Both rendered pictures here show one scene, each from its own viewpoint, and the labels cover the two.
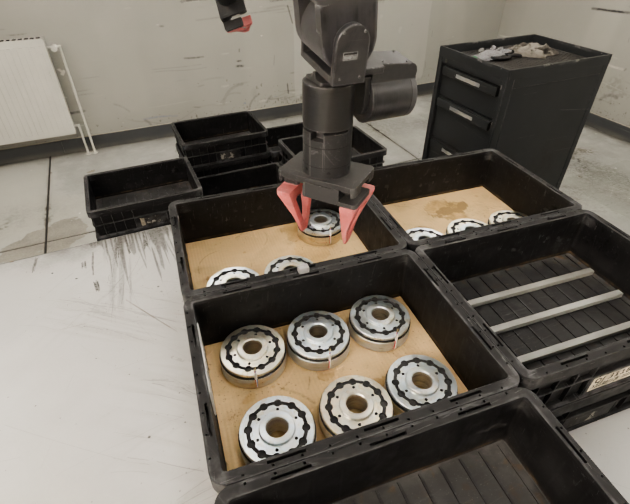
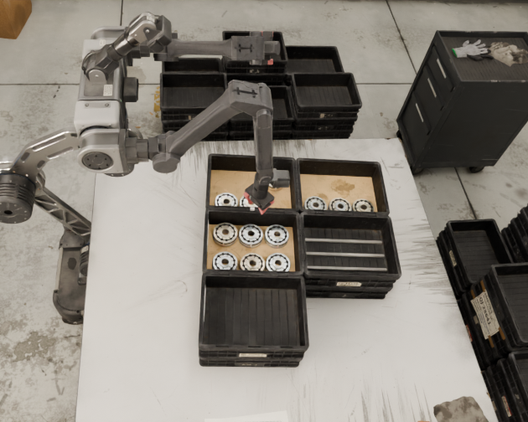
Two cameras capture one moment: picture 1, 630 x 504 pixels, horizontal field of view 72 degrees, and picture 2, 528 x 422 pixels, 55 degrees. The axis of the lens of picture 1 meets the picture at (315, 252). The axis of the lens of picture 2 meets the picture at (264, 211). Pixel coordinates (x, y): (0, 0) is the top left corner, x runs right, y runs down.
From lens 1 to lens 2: 145 cm
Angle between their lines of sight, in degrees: 18
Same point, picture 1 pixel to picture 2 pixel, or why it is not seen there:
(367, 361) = (265, 249)
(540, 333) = (337, 260)
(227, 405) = (211, 249)
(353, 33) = (266, 178)
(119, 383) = (172, 223)
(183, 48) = not seen: outside the picture
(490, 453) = (289, 291)
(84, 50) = not seen: outside the picture
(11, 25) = not seen: outside the picture
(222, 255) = (225, 182)
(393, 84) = (282, 182)
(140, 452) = (177, 253)
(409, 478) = (260, 289)
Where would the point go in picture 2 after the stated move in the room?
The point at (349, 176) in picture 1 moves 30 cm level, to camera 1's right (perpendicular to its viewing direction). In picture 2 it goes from (264, 199) to (341, 224)
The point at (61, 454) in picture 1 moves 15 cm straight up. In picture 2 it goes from (150, 244) to (147, 226)
